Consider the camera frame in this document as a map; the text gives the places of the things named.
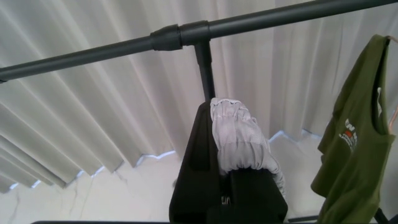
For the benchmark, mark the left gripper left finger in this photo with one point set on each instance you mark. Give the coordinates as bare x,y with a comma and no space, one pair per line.
196,186

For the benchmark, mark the black clothes rack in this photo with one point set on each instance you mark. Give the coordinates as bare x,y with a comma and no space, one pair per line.
199,31

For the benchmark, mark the pale grey shorts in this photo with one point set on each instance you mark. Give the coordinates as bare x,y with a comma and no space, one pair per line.
239,140

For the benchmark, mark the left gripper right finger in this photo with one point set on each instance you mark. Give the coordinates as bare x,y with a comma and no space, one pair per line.
255,196

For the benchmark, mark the green long-sleeved shirt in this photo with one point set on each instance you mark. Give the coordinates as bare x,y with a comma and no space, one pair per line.
351,174

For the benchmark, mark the pink clothes hanger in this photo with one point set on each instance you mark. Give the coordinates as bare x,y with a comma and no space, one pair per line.
393,118

